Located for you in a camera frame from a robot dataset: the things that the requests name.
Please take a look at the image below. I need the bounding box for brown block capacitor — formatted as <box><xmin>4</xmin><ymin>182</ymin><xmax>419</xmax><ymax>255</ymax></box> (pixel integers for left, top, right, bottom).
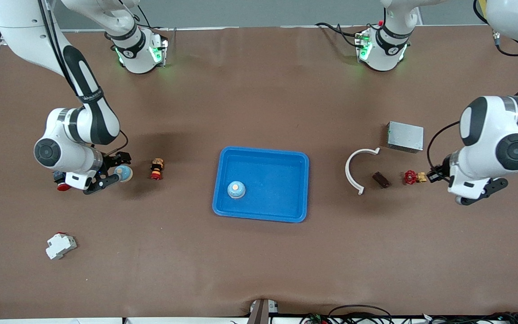
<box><xmin>372</xmin><ymin>171</ymin><xmax>392</xmax><ymax>189</ymax></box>

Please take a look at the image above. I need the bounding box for red mushroom button blue base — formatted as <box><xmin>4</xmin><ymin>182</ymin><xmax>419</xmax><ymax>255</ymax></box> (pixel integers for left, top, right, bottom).
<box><xmin>53</xmin><ymin>170</ymin><xmax>72</xmax><ymax>192</ymax></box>

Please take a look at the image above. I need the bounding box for emergency stop button orange base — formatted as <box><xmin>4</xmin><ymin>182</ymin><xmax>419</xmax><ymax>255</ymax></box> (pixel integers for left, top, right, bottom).
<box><xmin>150</xmin><ymin>157</ymin><xmax>165</xmax><ymax>180</ymax></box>

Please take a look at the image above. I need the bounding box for grey metal box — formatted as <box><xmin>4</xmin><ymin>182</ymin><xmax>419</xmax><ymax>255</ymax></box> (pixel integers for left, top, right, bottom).
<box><xmin>386</xmin><ymin>121</ymin><xmax>424</xmax><ymax>154</ymax></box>

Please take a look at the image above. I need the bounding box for white circuit breaker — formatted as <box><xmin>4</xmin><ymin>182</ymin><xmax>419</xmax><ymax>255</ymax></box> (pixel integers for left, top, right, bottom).
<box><xmin>45</xmin><ymin>233</ymin><xmax>78</xmax><ymax>261</ymax></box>

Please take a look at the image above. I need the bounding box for white curved plastic piece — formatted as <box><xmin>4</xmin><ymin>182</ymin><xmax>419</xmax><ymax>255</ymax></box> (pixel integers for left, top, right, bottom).
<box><xmin>345</xmin><ymin>147</ymin><xmax>381</xmax><ymax>195</ymax></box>

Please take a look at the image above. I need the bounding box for blue plastic tray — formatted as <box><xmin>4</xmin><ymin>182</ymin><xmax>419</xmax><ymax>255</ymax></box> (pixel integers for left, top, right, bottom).
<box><xmin>212</xmin><ymin>146</ymin><xmax>310</xmax><ymax>223</ymax></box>

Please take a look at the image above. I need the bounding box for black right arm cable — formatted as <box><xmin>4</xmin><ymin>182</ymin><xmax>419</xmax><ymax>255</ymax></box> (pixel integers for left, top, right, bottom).
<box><xmin>38</xmin><ymin>0</ymin><xmax>129</xmax><ymax>157</ymax></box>

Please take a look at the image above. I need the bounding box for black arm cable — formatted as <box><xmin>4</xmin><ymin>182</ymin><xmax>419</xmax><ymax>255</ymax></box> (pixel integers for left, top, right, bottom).
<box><xmin>38</xmin><ymin>0</ymin><xmax>129</xmax><ymax>157</ymax></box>
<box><xmin>426</xmin><ymin>0</ymin><xmax>518</xmax><ymax>171</ymax></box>

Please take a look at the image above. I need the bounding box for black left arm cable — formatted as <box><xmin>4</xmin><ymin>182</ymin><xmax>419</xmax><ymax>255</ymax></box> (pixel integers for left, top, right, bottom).
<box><xmin>426</xmin><ymin>0</ymin><xmax>518</xmax><ymax>171</ymax></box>

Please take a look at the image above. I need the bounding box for red handle brass valve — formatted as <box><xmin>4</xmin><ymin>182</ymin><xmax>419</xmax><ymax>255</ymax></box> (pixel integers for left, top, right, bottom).
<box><xmin>403</xmin><ymin>169</ymin><xmax>428</xmax><ymax>186</ymax></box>

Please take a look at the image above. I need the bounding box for black cables bundle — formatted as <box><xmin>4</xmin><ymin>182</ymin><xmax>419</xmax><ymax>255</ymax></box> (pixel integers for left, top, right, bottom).
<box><xmin>299</xmin><ymin>305</ymin><xmax>518</xmax><ymax>324</ymax></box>

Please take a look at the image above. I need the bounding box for black base cable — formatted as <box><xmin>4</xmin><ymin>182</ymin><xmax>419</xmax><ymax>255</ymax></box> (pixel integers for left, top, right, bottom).
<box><xmin>315</xmin><ymin>22</ymin><xmax>363</xmax><ymax>48</ymax></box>

